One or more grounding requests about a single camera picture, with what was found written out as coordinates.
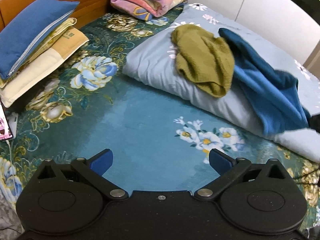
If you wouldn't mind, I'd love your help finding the olive green knit garment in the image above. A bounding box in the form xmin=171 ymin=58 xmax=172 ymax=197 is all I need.
xmin=171 ymin=24 xmax=235 ymax=98

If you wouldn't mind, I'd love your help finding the blue fleece jacket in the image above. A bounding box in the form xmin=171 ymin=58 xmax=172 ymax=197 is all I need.
xmin=219 ymin=28 xmax=311 ymax=135

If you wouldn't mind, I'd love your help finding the teal floral bed sheet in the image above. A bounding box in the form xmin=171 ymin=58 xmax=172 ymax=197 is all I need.
xmin=1 ymin=8 xmax=319 ymax=229

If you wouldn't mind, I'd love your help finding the cream yellow pillow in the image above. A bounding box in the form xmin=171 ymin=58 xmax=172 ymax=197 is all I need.
xmin=1 ymin=17 xmax=88 ymax=108

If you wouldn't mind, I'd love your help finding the blue zippered pillow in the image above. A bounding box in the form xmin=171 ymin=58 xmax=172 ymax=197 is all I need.
xmin=1 ymin=0 xmax=79 ymax=80

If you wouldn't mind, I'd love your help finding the light blue floral quilt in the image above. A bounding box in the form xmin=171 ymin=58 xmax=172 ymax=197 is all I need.
xmin=122 ymin=3 xmax=320 ymax=164

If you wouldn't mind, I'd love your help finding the grey floral blanket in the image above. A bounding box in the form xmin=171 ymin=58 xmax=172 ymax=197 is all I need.
xmin=0 ymin=193 xmax=23 ymax=240

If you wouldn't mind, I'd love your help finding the smartphone with pink screen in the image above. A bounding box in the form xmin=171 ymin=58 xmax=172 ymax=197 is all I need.
xmin=0 ymin=105 xmax=13 ymax=141

